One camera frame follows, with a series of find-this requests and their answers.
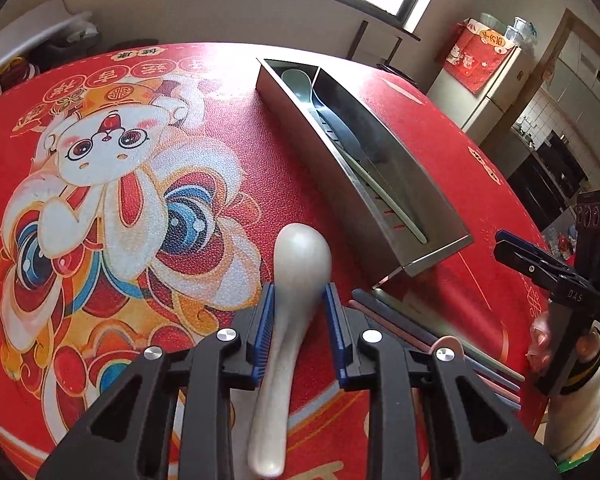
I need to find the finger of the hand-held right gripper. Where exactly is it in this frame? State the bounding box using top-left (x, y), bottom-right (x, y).
top-left (495, 229), bottom-right (573, 273)
top-left (493, 241), bottom-right (581, 291)

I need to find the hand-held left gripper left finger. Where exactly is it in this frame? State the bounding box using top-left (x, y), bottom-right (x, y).
top-left (35, 282), bottom-right (276, 480)

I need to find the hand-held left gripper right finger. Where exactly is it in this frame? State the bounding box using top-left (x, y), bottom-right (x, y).
top-left (324, 282), bottom-right (561, 480)

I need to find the bunch of coloured chopsticks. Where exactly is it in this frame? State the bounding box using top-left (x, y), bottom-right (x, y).
top-left (349, 292), bottom-right (526, 413)

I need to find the pale blue spoon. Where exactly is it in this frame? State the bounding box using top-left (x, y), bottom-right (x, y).
top-left (247, 222), bottom-right (333, 478)

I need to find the pink spoon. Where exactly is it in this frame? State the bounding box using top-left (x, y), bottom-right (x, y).
top-left (430, 336), bottom-right (463, 361)

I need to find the stainless steel cutlery tray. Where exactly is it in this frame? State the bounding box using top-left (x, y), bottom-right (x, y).
top-left (256, 56), bottom-right (475, 288)

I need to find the teal green spoon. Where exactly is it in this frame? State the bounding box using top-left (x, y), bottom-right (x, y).
top-left (281, 69), bottom-right (427, 245)

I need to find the person's right hand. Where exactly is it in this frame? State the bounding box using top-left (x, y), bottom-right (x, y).
top-left (527, 312), bottom-right (556, 373)

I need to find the pile of plastic bags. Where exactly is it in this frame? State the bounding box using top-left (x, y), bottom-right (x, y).
top-left (542, 227), bottom-right (578, 261)

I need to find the black integrated stove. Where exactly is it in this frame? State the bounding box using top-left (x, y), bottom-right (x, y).
top-left (507, 130), bottom-right (588, 228)

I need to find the white refrigerator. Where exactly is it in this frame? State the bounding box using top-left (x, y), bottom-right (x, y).
top-left (427, 17), bottom-right (523, 146)

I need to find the red printed fridge cloth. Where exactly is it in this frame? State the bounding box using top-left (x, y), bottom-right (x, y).
top-left (442, 17), bottom-right (518, 93)

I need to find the clear plastic storage box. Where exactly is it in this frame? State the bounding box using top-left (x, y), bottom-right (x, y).
top-left (480, 12), bottom-right (506, 36)
top-left (505, 16), bottom-right (533, 46)

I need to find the red printed tablecloth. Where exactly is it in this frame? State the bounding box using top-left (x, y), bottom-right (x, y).
top-left (0, 42), bottom-right (556, 480)

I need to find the dark window sill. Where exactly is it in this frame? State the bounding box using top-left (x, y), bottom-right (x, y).
top-left (177, 0), bottom-right (421, 43)

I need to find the grey white board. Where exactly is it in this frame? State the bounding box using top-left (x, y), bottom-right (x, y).
top-left (0, 0), bottom-right (93, 78)

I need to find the brown wooden door frame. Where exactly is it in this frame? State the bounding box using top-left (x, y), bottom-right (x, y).
top-left (527, 7), bottom-right (600, 161)

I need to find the black metal frame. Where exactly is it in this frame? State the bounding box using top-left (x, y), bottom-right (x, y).
top-left (347, 20), bottom-right (406, 68)

